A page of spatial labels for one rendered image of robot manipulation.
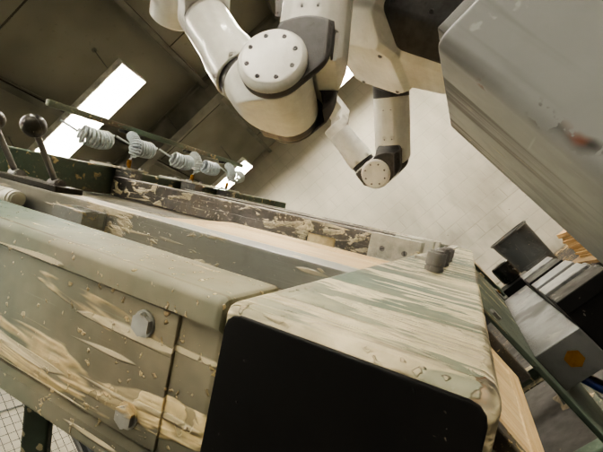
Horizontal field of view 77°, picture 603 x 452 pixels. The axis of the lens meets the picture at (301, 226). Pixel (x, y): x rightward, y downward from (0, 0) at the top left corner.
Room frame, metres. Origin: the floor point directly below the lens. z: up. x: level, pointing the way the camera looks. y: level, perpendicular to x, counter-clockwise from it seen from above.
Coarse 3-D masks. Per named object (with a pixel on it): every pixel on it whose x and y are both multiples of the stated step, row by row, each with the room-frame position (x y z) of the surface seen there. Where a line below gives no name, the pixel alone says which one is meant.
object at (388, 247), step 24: (120, 168) 1.07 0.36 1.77; (120, 192) 1.11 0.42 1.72; (144, 192) 1.09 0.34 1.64; (168, 192) 1.06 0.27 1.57; (192, 192) 1.09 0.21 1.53; (216, 216) 1.04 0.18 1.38; (240, 216) 1.02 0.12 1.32; (264, 216) 1.00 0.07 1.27; (288, 216) 0.99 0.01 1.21; (336, 240) 0.97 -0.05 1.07; (360, 240) 0.95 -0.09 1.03; (384, 240) 0.94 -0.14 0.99; (408, 240) 0.93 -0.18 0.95
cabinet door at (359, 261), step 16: (192, 224) 0.70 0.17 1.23; (208, 224) 0.76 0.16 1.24; (224, 224) 0.83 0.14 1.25; (240, 224) 0.93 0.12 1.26; (256, 240) 0.69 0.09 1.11; (272, 240) 0.75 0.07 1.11; (288, 240) 0.83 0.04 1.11; (304, 240) 0.88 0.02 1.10; (320, 256) 0.68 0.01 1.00; (336, 256) 0.74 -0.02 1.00; (352, 256) 0.80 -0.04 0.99; (368, 256) 0.85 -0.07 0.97
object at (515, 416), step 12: (492, 348) 2.04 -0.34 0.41; (504, 372) 1.85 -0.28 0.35; (504, 384) 1.66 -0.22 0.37; (516, 384) 1.86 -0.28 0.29; (504, 396) 1.50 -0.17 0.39; (516, 396) 1.65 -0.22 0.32; (504, 408) 1.38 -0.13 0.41; (516, 408) 1.52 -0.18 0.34; (528, 408) 1.68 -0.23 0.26; (504, 420) 1.27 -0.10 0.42; (516, 420) 1.39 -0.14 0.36; (528, 420) 1.52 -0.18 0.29; (516, 432) 1.28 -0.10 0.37; (528, 432) 1.39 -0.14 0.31; (528, 444) 1.30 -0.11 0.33; (540, 444) 1.42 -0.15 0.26
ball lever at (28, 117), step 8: (24, 120) 0.44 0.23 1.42; (32, 120) 0.45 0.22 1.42; (40, 120) 0.46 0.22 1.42; (24, 128) 0.45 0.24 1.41; (32, 128) 0.45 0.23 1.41; (40, 128) 0.46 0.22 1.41; (32, 136) 0.46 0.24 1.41; (40, 136) 0.48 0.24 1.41; (40, 144) 0.48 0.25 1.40; (40, 152) 0.49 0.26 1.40; (48, 160) 0.50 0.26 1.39; (48, 168) 0.51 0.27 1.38; (56, 176) 0.52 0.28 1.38; (56, 184) 0.52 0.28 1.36; (64, 184) 0.53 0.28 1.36
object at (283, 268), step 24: (24, 192) 0.52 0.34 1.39; (48, 192) 0.51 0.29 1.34; (120, 216) 0.48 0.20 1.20; (144, 216) 0.47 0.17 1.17; (144, 240) 0.47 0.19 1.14; (168, 240) 0.46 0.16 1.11; (192, 240) 0.46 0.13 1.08; (216, 240) 0.45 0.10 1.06; (240, 240) 0.46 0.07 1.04; (216, 264) 0.45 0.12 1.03; (240, 264) 0.44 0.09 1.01; (264, 264) 0.44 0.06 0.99; (288, 264) 0.43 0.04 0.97; (312, 264) 0.42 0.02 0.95; (336, 264) 0.46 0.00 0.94
